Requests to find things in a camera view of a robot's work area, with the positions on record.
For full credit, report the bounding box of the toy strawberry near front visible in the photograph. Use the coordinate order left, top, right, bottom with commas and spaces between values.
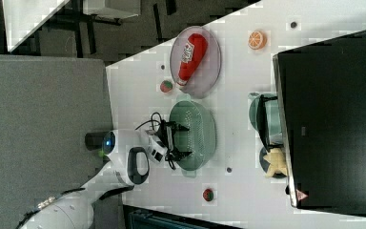
202, 188, 214, 201

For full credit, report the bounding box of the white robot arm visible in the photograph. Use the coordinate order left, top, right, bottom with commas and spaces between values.
15, 120, 189, 229

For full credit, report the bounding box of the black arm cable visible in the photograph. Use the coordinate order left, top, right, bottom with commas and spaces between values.
134, 112, 164, 132

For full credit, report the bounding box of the green plastic strainer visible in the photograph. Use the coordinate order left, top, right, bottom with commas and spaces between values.
169, 94, 216, 178

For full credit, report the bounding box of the dark blue small plate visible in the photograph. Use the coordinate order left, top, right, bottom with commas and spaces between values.
259, 148, 286, 178

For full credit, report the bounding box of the red ketchup bottle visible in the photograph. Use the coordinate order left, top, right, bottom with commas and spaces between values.
177, 33, 208, 87

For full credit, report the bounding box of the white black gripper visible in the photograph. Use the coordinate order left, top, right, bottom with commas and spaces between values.
141, 120, 191, 164

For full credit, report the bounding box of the yellow toy star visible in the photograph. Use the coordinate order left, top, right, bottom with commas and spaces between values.
263, 148, 288, 177

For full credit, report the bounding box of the black toaster oven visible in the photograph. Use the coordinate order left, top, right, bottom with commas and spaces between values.
273, 30, 366, 217

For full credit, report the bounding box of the pink round plate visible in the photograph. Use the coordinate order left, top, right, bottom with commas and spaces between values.
170, 26, 221, 98

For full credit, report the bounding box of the toy strawberry near plate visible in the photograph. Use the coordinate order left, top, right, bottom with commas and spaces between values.
160, 80, 173, 93

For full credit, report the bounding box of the toy orange slice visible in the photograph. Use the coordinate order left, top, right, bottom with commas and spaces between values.
248, 31, 267, 50

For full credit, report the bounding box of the black cylinder on table edge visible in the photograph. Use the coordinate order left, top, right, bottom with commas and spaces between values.
85, 132, 107, 151

